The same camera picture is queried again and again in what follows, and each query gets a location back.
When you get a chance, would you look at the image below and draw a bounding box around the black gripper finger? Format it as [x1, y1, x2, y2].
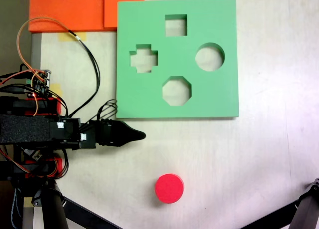
[118, 121, 147, 137]
[118, 135, 147, 147]

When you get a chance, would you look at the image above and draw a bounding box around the thick black tripod leg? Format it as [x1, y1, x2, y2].
[289, 178, 319, 229]
[32, 185, 69, 229]

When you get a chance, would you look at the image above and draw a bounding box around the black usb cable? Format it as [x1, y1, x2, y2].
[0, 85, 30, 94]

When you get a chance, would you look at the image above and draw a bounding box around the small circuit board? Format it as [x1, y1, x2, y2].
[24, 69, 54, 98]

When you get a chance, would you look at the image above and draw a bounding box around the long black cable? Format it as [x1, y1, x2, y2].
[67, 29, 101, 118]

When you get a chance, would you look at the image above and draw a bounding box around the red printed base mount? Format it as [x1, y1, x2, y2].
[14, 97, 63, 179]

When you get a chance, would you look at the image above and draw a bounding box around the red cylinder block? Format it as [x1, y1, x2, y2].
[154, 173, 185, 204]

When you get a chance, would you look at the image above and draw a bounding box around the black gripper wire loop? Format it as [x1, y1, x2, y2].
[98, 99, 118, 122]

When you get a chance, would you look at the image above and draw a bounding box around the green shape sorting board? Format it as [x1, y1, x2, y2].
[116, 0, 240, 119]

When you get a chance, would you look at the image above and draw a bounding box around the thin black tripod strut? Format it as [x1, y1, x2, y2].
[62, 196, 123, 229]
[239, 199, 300, 229]

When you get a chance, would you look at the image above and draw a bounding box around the yellow masking tape piece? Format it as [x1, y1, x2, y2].
[51, 83, 62, 97]
[58, 32, 87, 42]

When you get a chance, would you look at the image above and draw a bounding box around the orange foam block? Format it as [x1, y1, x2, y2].
[28, 0, 145, 32]

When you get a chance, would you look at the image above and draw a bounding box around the thin orange wire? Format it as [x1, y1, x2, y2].
[16, 17, 71, 117]

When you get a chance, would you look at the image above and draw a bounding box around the blue braided cable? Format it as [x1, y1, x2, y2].
[11, 188, 23, 229]

